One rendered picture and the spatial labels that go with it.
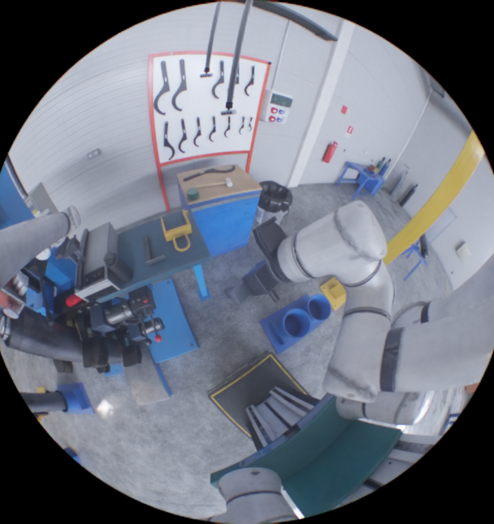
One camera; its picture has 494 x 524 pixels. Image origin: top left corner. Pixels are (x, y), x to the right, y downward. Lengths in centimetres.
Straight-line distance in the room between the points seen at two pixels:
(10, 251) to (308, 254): 49
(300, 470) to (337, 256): 67
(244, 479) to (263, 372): 111
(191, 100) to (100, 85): 114
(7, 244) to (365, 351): 54
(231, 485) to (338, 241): 63
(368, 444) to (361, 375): 43
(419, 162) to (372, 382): 981
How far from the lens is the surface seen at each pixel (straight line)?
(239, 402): 154
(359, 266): 23
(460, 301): 45
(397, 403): 48
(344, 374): 23
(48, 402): 240
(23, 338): 92
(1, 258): 35
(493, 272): 44
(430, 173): 984
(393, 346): 21
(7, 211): 105
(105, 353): 110
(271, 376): 153
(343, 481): 60
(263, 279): 30
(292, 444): 60
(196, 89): 229
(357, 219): 20
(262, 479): 59
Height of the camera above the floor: 177
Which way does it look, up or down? 58 degrees down
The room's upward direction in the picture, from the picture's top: 16 degrees clockwise
